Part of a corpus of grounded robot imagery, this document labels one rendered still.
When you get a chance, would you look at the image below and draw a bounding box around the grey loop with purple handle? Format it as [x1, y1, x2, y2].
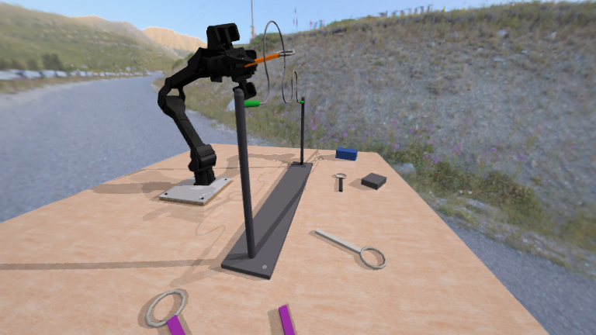
[279, 306, 295, 335]
[145, 289, 186, 335]

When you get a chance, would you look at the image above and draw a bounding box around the grey loop with straight handle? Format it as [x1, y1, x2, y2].
[316, 228, 387, 269]

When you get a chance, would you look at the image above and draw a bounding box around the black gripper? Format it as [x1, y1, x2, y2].
[211, 23, 257, 100]

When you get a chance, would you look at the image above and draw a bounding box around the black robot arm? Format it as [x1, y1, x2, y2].
[158, 25, 225, 185]

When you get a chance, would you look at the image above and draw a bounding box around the orange handle with dark ring tip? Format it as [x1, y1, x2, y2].
[241, 50, 295, 67]

